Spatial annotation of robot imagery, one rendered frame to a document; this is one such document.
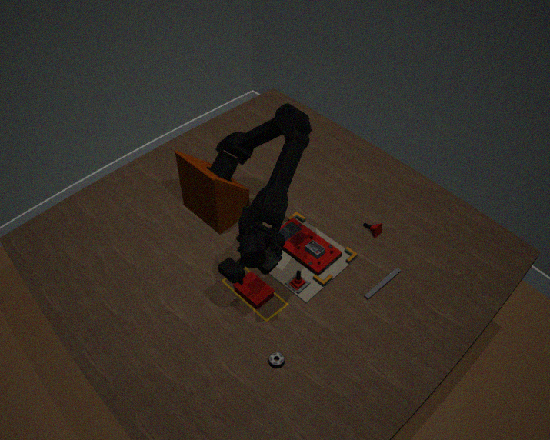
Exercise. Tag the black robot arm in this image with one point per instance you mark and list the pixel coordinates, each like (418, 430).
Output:
(271, 202)

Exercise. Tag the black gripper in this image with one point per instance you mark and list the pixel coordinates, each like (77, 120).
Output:
(234, 271)

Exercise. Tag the grey rectangular bar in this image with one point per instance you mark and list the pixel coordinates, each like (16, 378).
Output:
(382, 283)

